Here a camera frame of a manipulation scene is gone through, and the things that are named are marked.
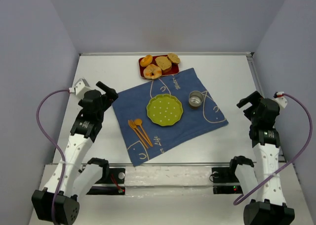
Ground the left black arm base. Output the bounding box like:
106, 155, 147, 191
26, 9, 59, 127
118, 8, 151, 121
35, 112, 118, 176
87, 168, 125, 195

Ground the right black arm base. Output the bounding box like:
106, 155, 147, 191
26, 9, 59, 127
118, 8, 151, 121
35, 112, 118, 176
209, 167, 242, 195

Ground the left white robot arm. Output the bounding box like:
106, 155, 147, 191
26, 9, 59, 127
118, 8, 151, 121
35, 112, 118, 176
32, 79, 118, 225

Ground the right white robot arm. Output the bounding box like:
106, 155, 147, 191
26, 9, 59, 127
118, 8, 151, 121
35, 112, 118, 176
229, 91, 295, 225

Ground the brown bread slice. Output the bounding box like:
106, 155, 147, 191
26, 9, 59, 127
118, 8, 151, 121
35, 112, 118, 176
155, 56, 172, 73

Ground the seeded bread roll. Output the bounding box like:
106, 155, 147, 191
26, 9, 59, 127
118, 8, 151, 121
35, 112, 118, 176
167, 53, 181, 64

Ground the orange wooden spoon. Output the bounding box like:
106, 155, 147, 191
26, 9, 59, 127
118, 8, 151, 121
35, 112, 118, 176
134, 119, 153, 147

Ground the large glazed bagel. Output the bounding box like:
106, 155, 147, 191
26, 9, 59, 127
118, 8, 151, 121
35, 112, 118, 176
143, 64, 162, 80

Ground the small orange bagel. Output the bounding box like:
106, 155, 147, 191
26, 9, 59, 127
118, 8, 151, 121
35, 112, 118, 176
140, 54, 153, 67

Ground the blue fish placemat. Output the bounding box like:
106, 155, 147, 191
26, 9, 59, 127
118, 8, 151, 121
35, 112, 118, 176
113, 68, 229, 166

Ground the green dotted plate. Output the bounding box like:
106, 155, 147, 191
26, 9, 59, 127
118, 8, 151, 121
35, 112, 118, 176
146, 94, 184, 127

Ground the metal cup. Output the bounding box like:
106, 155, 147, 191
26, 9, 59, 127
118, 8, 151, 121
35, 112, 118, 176
188, 91, 204, 109

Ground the red tray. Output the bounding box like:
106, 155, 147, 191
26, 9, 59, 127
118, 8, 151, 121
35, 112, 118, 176
138, 54, 179, 79

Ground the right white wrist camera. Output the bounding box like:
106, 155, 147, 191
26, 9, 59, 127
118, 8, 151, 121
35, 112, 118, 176
273, 91, 287, 109

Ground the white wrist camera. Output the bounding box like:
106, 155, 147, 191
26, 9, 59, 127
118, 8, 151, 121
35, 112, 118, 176
273, 91, 287, 109
69, 78, 91, 98

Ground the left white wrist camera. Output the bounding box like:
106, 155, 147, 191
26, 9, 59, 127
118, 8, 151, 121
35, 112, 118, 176
69, 78, 91, 98

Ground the aluminium front rail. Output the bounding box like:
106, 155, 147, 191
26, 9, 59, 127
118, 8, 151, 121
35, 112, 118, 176
50, 162, 287, 168

